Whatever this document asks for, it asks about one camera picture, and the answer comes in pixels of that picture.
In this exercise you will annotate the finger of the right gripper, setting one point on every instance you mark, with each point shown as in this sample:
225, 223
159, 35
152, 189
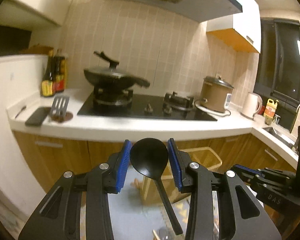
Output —
245, 173
273, 179

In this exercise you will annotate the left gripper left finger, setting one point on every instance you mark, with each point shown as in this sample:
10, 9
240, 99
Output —
57, 216

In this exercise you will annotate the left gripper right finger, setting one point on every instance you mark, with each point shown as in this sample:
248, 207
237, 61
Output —
241, 215

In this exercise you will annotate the black plastic spoon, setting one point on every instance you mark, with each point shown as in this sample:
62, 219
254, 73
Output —
149, 156

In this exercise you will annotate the clear grey plastic spoon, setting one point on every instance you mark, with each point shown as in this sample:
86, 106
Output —
166, 234

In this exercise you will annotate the wooden chopstick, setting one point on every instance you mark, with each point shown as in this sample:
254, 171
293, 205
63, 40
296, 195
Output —
155, 235

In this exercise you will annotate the kitchen sink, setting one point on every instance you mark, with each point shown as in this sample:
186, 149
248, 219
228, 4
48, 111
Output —
280, 136

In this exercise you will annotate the yellow oil bottle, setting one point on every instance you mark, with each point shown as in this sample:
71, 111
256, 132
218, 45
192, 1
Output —
270, 110

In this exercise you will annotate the white electric kettle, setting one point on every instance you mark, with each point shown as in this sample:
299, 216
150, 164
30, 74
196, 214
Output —
251, 106

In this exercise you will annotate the brown rice cooker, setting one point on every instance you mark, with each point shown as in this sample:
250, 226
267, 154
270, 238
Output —
216, 94

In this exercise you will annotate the black smartphone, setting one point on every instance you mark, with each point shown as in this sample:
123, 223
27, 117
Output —
38, 117

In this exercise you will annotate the round brown coaster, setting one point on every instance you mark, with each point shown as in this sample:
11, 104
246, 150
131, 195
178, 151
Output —
60, 118

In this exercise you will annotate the dark window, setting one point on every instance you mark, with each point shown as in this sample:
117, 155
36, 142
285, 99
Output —
278, 72

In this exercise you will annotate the metal slotted spatula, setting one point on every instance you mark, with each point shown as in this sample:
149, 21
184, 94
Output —
59, 105

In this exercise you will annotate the small spoon on counter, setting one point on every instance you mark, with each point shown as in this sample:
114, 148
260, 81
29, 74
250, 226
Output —
20, 111

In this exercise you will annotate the black gas stove top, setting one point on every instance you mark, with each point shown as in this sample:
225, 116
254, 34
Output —
142, 107

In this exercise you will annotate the dark soy sauce bottle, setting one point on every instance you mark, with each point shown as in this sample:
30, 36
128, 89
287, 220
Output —
49, 80

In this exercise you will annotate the black wok with lid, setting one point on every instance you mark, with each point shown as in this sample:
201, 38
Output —
110, 77

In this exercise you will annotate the red label sauce bottle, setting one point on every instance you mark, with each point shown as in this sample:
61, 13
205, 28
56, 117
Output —
59, 61

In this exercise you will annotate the white orange wall cabinet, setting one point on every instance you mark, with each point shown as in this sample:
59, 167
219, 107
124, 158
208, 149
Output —
241, 31

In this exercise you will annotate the white left wall cabinet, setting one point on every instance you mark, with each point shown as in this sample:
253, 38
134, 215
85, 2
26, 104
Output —
26, 23

